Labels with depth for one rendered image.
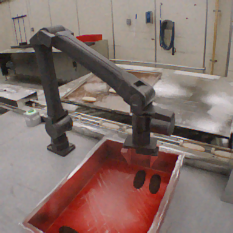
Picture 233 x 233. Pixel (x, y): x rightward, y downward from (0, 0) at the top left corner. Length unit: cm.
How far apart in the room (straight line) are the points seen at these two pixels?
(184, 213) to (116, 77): 47
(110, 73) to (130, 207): 42
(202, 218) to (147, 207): 18
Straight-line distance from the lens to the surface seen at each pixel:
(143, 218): 67
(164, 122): 57
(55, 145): 93
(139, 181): 75
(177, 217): 68
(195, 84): 134
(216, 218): 71
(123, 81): 57
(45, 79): 81
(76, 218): 68
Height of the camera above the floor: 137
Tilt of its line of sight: 27 degrees down
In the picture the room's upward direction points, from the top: 3 degrees counter-clockwise
